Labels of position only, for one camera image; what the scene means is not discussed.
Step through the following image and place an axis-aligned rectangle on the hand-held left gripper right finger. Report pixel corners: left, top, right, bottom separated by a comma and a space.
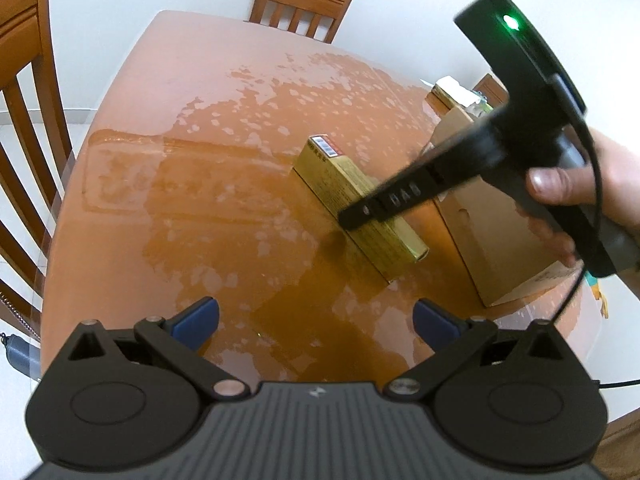
382, 299, 573, 403

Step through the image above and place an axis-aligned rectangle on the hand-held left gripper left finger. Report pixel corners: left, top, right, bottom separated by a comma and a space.
62, 296, 249, 402

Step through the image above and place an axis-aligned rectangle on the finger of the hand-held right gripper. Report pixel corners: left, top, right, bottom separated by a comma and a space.
337, 199, 382, 233

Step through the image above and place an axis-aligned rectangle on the long gold box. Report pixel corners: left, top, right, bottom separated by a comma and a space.
292, 134, 431, 282

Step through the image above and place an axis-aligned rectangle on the cardboard box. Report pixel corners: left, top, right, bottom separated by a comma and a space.
419, 105, 583, 309

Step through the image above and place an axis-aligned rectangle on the brown wooden desktop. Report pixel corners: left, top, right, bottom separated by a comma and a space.
37, 10, 586, 396

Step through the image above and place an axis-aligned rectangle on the person's right hand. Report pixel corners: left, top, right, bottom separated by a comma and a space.
522, 130, 640, 266

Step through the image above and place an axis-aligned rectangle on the open tissue pack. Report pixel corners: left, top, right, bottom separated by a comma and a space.
431, 76, 483, 111

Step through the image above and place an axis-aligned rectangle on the yellow teal carton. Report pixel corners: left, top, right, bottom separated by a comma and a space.
594, 277, 615, 320

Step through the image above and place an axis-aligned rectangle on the blue grey hanging pouch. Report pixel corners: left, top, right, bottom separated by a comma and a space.
4, 332, 42, 377

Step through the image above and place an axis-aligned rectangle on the metal chain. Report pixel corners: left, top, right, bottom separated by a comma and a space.
0, 290, 41, 343

